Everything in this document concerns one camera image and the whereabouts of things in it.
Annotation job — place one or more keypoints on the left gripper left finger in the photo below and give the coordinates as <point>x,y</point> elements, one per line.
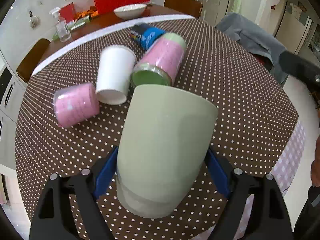
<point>53,217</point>

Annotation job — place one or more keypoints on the pale green cup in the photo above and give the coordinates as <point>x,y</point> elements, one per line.
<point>163,144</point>

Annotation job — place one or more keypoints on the small pink wrapped cup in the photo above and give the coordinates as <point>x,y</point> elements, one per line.
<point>75,104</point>

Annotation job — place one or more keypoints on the white paper cup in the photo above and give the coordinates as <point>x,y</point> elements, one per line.
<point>116,64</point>

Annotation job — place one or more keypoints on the right hand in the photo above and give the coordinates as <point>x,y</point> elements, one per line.
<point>315,166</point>

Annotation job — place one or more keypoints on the pink checkered under cloth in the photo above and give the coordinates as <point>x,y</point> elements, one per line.
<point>284,172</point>

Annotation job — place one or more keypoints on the grey cloth on chair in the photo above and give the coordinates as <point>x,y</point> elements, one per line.
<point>255,40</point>

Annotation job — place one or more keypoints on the brown polka dot tablecloth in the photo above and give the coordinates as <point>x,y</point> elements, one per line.
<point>255,122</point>

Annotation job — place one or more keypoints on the right brown wooden chair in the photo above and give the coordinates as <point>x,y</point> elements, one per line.
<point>189,7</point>

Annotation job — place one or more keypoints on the brown wooden chair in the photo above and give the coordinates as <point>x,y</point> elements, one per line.
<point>30,61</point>
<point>189,7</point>

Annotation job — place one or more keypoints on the white black sideboard cabinet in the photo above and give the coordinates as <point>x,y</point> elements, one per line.
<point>11,98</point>

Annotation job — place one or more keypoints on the pink green glass jar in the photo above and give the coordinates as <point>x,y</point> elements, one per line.
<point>161,63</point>

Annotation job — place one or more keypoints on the left brown wooden chair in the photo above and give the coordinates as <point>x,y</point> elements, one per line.
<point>30,61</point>

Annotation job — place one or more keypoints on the blue black can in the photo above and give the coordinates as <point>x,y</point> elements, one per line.
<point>145,34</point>

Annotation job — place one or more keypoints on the clear spray bottle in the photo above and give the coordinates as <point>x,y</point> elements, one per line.
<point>62,30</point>

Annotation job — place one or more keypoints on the white ceramic bowl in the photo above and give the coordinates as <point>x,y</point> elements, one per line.
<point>129,12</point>

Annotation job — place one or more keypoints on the green flat box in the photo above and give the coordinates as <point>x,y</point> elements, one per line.
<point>79,23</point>

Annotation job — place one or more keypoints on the small red box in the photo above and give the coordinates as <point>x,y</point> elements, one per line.
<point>68,12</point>

